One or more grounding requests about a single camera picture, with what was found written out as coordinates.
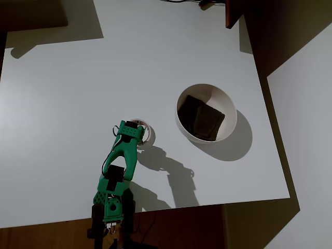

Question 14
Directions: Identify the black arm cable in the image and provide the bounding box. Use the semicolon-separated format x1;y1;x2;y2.
101;125;123;177

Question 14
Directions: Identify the black table clamp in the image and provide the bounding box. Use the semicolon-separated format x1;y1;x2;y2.
120;190;137;249
87;203;105;249

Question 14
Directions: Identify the brown wooden board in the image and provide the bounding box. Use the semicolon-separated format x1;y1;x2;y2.
225;0;246;30

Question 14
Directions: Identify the dark brown furniture piece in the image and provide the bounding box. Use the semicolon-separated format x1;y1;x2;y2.
0;0;70;33

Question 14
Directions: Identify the masking tape roll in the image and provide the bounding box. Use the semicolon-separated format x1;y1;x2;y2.
127;118;152;146

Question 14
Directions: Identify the dark folded cloth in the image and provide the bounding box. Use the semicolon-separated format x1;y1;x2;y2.
177;94;226;141

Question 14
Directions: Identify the black cable with plug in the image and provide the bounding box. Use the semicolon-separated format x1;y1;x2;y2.
160;0;226;8

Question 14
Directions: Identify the beige bowl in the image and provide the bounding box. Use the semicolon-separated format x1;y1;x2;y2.
174;83;238;144

